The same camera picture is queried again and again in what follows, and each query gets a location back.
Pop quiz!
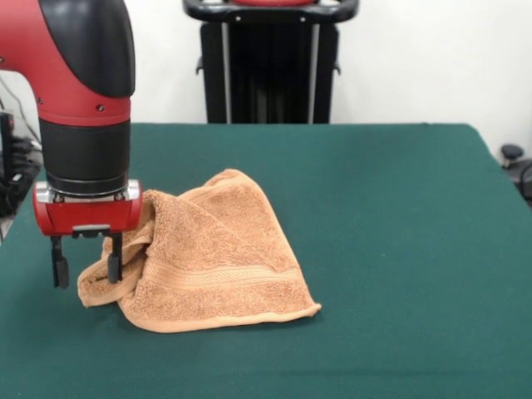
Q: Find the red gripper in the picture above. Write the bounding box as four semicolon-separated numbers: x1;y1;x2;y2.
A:
32;179;145;289

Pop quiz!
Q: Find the tan terry cloth towel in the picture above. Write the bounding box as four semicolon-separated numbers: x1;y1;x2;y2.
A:
77;168;323;335

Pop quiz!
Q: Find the black electronics box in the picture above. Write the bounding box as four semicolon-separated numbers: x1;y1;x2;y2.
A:
0;110;17;218

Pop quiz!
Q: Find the dark green table cloth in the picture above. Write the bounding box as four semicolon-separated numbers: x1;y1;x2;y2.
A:
0;122;532;399

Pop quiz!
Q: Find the black cable bundle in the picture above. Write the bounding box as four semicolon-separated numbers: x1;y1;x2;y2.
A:
11;136;47;175

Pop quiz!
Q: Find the grey wall cable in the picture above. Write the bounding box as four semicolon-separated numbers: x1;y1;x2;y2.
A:
0;76;42;146

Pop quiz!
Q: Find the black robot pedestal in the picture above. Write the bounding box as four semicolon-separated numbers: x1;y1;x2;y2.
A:
182;0;361;125

